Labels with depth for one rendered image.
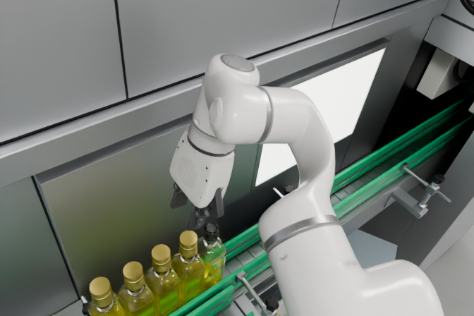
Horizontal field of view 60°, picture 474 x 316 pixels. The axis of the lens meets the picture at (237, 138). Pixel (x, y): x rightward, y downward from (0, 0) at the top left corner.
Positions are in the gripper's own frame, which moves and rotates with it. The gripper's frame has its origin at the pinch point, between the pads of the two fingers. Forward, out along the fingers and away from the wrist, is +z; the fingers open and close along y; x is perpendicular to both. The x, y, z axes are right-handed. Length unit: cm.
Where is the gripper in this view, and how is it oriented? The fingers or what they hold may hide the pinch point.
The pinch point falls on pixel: (188, 209)
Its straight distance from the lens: 72.3
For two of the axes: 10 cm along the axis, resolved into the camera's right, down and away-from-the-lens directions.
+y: 5.9, 5.9, -5.5
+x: 7.5, -1.6, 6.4
